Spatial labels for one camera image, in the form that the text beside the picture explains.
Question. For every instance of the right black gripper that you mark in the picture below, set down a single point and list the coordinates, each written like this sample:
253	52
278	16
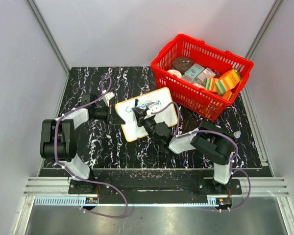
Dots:
140	112

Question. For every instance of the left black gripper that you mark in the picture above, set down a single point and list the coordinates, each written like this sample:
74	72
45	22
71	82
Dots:
116	119

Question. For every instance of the yellow framed whiteboard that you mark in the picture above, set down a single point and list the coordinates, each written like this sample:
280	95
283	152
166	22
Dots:
167	112

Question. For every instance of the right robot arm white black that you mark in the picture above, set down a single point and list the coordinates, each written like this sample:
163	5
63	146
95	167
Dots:
218	145

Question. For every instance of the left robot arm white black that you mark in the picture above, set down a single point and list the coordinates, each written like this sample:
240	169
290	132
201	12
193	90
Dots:
58	138

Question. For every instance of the brown chocolate muffin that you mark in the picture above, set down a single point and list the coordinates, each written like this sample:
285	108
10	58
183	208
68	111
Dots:
182	64

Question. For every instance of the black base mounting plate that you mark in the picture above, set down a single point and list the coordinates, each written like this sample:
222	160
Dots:
198	181

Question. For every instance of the teal small carton box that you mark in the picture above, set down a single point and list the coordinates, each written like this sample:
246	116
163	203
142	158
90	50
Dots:
194	70

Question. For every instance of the red plastic shopping basket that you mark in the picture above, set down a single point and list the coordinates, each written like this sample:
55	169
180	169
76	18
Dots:
185	90

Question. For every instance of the pink white carton box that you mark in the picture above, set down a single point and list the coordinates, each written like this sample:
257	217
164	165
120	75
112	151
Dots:
207	73

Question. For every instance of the yellow green sponge pack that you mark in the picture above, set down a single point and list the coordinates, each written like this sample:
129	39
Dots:
210	84

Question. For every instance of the orange sponge pack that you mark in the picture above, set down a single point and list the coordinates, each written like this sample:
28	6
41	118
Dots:
230	79

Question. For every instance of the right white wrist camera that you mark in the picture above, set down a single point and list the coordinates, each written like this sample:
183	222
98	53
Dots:
152	109

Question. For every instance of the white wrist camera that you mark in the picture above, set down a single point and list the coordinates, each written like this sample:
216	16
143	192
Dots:
108	96
152	109

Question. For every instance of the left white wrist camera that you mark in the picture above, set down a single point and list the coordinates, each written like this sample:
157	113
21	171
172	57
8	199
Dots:
108	96

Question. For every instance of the aluminium frame rail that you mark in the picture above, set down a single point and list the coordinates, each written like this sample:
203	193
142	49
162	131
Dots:
55	191

